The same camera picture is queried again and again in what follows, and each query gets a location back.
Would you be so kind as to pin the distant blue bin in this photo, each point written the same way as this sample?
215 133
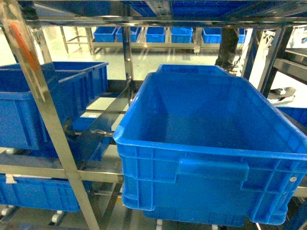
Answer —
134 33
242 35
212 35
181 34
155 35
105 34

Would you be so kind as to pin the person in dark trousers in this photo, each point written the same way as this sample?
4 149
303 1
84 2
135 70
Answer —
227 49

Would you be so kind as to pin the stainless steel shelf frame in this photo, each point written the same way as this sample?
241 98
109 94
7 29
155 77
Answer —
92 155

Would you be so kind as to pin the rear left blue crate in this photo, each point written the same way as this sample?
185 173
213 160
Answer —
96 74

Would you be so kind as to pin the large front blue crate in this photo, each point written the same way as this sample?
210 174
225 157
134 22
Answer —
208 149

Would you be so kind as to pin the distant steel rack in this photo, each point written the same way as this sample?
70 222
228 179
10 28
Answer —
196 44

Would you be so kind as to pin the right edge blue crate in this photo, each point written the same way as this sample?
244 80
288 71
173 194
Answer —
297 113

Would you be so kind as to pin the lower left blue crate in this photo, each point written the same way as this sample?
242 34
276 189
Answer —
42 193

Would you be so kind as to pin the left blue crate on shelf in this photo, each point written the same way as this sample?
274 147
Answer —
21 125

